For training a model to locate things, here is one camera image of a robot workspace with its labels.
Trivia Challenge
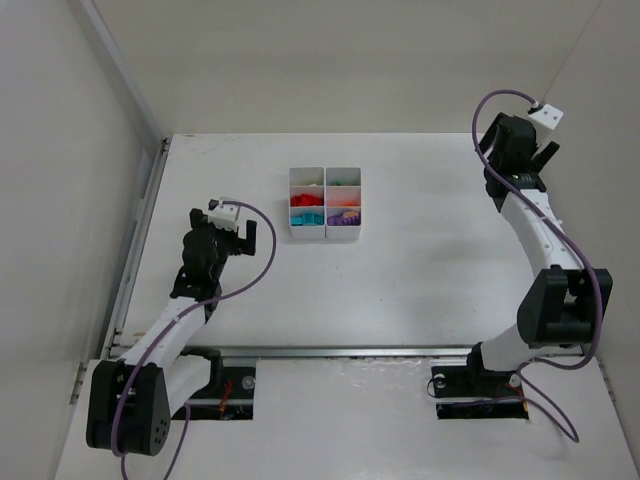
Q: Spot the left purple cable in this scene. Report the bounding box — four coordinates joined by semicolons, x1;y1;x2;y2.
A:
110;199;278;480

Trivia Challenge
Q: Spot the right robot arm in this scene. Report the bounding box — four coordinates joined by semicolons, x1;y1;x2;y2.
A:
467;113;613;385

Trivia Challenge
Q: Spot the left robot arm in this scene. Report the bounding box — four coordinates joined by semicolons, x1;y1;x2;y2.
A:
86;200;257;456

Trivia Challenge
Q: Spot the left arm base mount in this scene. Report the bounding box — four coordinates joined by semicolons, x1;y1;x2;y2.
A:
188;365;257;421

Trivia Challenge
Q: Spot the aluminium rail front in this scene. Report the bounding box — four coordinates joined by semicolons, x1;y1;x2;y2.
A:
219;342;584;359

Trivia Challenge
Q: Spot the orange round lego piece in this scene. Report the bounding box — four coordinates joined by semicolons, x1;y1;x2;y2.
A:
327;197;361;207

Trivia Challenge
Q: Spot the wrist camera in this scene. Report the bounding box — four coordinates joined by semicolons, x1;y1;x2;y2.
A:
527;103;564;147
206;197;240;232

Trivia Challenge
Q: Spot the purple cable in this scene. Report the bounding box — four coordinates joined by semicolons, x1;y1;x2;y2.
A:
472;89;604;444
110;199;278;480

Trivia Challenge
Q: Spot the purple curved lego brick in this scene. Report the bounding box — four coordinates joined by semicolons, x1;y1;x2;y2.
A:
342;210;360;222

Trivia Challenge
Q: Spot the red rounded lego brick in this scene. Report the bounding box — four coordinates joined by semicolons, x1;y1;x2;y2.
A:
290;194;309;207

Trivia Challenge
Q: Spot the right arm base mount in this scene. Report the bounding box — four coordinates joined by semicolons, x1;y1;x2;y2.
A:
430;363;529;420

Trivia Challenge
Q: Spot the left white divided container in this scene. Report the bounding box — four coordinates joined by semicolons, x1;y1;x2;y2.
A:
288;167;326;241

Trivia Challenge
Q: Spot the right white divided container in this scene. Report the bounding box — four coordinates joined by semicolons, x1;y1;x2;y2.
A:
325;167;362;242

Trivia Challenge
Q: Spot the red round lego piece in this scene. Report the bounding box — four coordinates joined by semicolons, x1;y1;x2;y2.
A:
307;196;324;206

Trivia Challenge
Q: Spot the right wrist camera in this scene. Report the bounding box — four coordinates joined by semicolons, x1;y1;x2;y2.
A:
527;103;564;147

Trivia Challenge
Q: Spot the teal rounded lego brick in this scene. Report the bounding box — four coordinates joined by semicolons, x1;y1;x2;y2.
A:
302;212;324;226

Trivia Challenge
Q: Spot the white divided container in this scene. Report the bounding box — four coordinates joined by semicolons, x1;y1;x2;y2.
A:
325;167;362;242
288;167;326;241

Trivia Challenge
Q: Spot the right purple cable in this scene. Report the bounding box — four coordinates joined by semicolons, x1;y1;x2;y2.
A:
472;89;604;444

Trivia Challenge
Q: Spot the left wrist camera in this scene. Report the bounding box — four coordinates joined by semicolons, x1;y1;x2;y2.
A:
206;197;240;232

